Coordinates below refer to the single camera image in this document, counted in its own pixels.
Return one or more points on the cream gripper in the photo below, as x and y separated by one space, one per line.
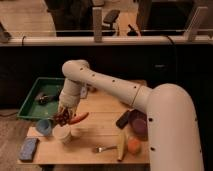
65 112

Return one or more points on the dark red grape bunch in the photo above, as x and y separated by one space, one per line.
62 118

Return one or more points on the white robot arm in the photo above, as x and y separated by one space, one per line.
173 134

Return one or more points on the white paper cup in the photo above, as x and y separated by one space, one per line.
62 133

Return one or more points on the small blue cup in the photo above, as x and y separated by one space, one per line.
44 127

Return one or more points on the orange carrot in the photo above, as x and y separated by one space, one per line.
79 118

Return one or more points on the grey blue cloth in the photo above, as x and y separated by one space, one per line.
84 92

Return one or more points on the green plastic tray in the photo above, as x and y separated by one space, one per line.
30 109

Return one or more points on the wooden table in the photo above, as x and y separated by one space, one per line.
98 129

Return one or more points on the silver fork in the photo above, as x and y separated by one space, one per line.
101 149

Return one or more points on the black rectangular block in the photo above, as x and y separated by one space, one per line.
123 120

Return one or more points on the yellow banana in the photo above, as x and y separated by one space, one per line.
121 145

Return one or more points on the blue sponge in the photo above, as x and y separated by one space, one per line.
28 149

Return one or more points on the purple bowl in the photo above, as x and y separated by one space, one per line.
138 124

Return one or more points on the white railing bar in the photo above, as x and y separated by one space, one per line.
105 41

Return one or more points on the black handled tool in tray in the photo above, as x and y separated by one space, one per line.
43 99

